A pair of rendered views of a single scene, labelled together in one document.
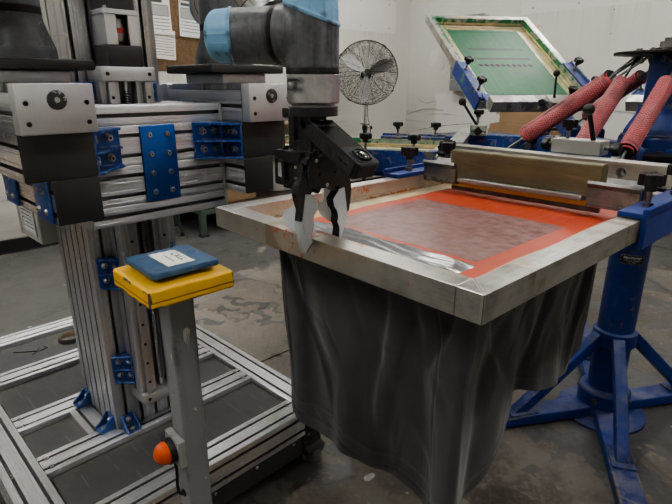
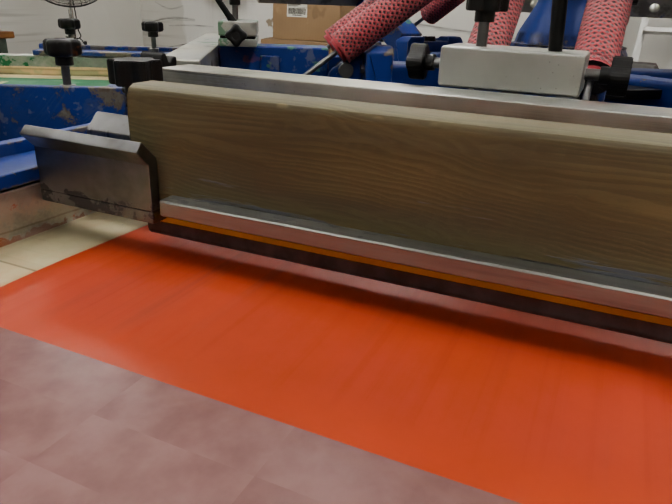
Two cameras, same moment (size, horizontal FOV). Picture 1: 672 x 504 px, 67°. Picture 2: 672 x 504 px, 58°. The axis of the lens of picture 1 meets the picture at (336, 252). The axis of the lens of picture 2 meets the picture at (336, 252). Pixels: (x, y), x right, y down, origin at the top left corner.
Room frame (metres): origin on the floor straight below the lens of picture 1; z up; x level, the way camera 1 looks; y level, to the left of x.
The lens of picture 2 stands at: (0.88, -0.25, 1.11)
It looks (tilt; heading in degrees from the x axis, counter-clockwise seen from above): 23 degrees down; 336
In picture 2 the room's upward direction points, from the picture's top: 2 degrees clockwise
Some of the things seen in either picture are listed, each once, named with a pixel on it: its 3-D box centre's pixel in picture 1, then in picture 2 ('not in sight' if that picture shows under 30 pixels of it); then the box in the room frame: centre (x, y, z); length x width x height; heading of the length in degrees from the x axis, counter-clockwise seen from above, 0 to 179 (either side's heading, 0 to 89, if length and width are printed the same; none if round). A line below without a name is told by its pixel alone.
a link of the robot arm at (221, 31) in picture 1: (252, 36); not in sight; (0.81, 0.12, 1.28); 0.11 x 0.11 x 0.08; 72
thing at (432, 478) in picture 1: (359, 365); not in sight; (0.81, -0.04, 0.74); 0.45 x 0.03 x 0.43; 42
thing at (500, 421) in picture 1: (534, 361); not in sight; (0.81, -0.36, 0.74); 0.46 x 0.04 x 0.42; 132
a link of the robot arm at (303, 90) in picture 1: (311, 91); not in sight; (0.76, 0.03, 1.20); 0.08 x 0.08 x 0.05
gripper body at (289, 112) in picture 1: (310, 148); not in sight; (0.77, 0.04, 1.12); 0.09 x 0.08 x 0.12; 42
